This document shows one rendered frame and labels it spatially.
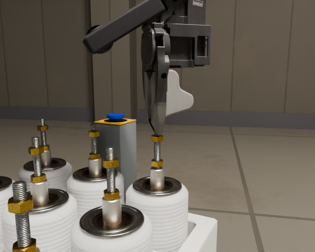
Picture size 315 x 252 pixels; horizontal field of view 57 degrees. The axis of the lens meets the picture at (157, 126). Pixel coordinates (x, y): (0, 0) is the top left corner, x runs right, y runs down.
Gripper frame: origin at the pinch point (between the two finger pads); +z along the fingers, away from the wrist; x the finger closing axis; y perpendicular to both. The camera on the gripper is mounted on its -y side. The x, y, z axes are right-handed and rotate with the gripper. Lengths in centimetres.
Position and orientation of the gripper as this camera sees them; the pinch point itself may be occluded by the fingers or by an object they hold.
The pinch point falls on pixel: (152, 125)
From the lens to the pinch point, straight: 42.7
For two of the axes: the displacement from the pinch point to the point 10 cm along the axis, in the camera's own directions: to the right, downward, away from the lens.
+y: 9.6, -0.5, 2.6
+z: 0.0, 9.8, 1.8
